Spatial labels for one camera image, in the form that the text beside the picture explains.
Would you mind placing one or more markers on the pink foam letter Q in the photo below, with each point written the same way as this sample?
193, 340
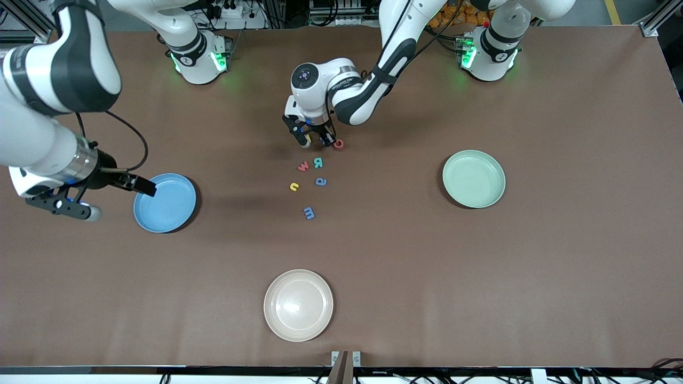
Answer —
338, 144

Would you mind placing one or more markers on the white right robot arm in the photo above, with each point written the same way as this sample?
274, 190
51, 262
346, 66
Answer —
64, 64

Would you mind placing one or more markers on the orange items pile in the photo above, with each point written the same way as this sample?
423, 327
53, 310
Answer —
469, 13

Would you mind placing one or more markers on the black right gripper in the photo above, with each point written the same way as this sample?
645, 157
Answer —
105, 174

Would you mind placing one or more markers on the brown table mat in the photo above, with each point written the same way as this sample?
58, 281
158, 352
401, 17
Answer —
480, 277

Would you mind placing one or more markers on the grey metal edge bracket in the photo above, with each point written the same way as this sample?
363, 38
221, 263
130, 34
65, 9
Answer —
356, 358

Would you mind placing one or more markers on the brown wedge piece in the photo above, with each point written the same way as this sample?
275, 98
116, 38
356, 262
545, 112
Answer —
339, 370

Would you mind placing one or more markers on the blue foam lowercase m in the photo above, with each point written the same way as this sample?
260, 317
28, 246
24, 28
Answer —
309, 213

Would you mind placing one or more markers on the beige round plate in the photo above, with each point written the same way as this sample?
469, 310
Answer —
298, 305

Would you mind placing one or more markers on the aluminium frame profile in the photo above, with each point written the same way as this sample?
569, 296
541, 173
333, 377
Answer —
659, 18
32, 24

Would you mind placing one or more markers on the red foam letter w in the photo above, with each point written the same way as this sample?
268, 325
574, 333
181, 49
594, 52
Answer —
303, 166

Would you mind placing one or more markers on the blue round plate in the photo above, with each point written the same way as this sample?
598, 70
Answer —
165, 208

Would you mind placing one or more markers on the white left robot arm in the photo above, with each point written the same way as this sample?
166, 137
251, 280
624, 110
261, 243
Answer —
368, 96

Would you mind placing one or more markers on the light green round plate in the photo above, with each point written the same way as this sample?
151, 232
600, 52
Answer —
474, 179

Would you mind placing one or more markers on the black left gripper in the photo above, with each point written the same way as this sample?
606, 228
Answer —
320, 132

